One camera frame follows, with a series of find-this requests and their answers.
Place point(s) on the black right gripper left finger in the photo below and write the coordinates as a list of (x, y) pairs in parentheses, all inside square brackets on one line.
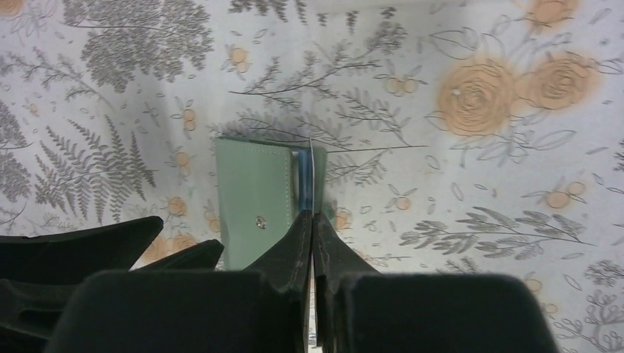
[(263, 308)]

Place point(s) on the thin credit card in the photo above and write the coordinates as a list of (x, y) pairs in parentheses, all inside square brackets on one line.
[(312, 175)]

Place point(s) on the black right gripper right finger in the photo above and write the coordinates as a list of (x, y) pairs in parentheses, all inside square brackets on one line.
[(359, 309)]

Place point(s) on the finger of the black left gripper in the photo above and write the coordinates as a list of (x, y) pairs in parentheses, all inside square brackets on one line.
[(68, 258), (29, 311)]

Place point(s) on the green leather card holder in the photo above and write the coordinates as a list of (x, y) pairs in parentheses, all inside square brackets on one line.
[(262, 187)]

